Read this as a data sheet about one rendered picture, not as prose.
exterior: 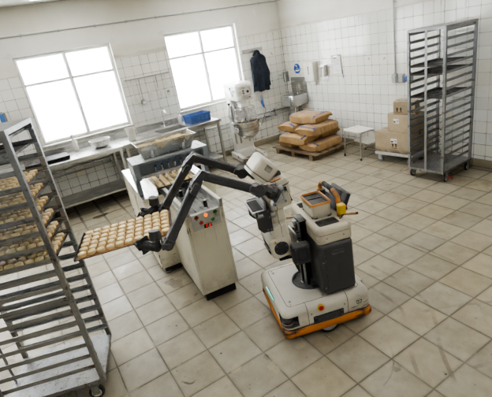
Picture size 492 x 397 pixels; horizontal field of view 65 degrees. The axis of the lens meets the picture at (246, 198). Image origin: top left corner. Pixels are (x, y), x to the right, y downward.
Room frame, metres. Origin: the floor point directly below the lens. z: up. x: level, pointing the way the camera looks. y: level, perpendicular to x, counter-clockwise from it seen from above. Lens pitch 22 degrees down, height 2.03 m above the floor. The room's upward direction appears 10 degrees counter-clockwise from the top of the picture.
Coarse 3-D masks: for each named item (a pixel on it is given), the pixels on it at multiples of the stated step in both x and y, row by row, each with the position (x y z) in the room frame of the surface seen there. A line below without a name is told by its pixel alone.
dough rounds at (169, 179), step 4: (168, 172) 3.87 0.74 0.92; (172, 172) 3.86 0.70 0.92; (152, 176) 3.81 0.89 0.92; (156, 176) 3.85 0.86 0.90; (160, 176) 3.75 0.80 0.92; (164, 176) 3.78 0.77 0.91; (168, 176) 3.71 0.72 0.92; (172, 176) 3.75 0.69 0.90; (176, 176) 3.66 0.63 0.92; (188, 176) 3.63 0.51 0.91; (192, 176) 3.58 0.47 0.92; (152, 180) 3.74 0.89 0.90; (156, 180) 3.65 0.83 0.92; (160, 180) 3.69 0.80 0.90; (164, 180) 3.60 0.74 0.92; (168, 180) 3.64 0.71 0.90; (172, 180) 3.56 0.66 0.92; (156, 184) 3.57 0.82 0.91; (160, 184) 3.50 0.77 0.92; (164, 184) 3.54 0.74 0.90; (168, 184) 3.48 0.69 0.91
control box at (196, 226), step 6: (204, 210) 2.88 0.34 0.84; (210, 210) 2.87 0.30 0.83; (192, 216) 2.81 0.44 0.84; (198, 216) 2.83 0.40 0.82; (210, 216) 2.86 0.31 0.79; (216, 216) 2.88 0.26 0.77; (192, 222) 2.81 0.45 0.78; (198, 222) 2.83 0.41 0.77; (204, 222) 2.84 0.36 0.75; (210, 222) 2.86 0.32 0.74; (216, 222) 2.88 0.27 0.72; (198, 228) 2.82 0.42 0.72
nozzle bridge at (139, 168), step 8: (192, 144) 3.78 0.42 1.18; (200, 144) 3.72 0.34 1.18; (176, 152) 3.58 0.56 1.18; (184, 152) 3.57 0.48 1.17; (200, 152) 3.71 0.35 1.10; (128, 160) 3.61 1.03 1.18; (136, 160) 3.55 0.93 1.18; (144, 160) 3.50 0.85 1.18; (152, 160) 3.46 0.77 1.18; (160, 160) 3.57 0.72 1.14; (168, 160) 3.59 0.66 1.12; (176, 160) 3.62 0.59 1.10; (136, 168) 3.40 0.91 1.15; (144, 168) 3.51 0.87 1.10; (152, 168) 3.53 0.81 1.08; (160, 168) 3.56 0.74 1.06; (168, 168) 3.56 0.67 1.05; (176, 168) 3.56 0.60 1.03; (208, 168) 3.75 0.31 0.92; (136, 176) 3.39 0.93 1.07; (144, 176) 3.45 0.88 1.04; (136, 184) 3.48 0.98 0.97
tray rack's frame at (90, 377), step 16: (0, 128) 2.13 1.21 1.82; (16, 128) 2.18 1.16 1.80; (16, 336) 2.35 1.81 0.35; (96, 336) 2.45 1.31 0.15; (0, 352) 2.14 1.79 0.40; (48, 352) 2.37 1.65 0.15; (80, 352) 2.30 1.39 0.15; (32, 368) 2.23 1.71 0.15; (64, 368) 2.17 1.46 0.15; (16, 384) 2.10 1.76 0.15; (48, 384) 2.04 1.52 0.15; (64, 384) 2.02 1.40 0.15; (80, 384) 1.99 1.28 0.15; (96, 384) 2.00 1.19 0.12
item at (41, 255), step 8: (56, 240) 2.29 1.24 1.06; (56, 248) 2.19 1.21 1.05; (24, 256) 2.16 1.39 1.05; (32, 256) 2.12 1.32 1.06; (40, 256) 2.10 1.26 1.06; (48, 256) 2.08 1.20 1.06; (0, 264) 2.09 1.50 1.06; (8, 264) 2.09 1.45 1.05; (16, 264) 2.05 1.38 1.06; (24, 264) 2.07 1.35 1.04
